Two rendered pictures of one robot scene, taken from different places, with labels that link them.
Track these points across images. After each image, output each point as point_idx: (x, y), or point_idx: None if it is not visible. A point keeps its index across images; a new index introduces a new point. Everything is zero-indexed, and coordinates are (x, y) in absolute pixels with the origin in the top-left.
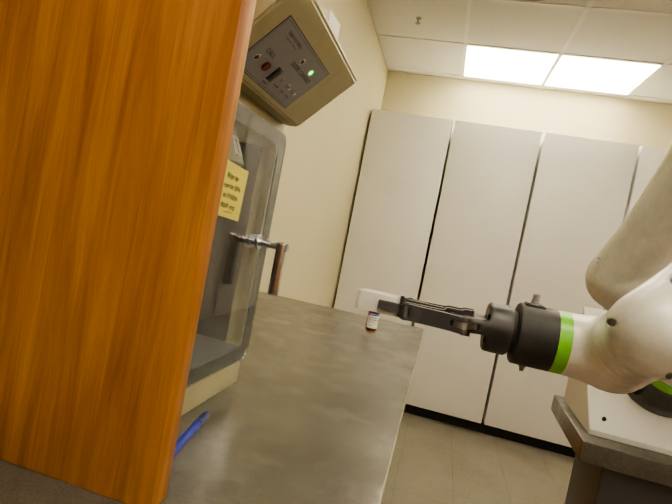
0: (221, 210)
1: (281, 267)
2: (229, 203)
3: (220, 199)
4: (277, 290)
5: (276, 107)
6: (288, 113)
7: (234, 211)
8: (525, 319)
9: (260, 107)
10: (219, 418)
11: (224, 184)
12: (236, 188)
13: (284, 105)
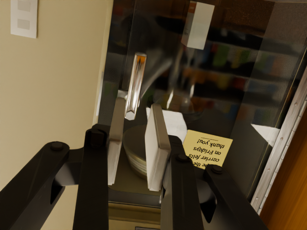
0: (221, 141)
1: (137, 91)
2: (208, 146)
3: (224, 149)
4: (142, 61)
5: (145, 222)
6: (121, 223)
7: (197, 138)
8: None
9: (146, 211)
10: None
11: (218, 160)
12: (196, 157)
13: (141, 229)
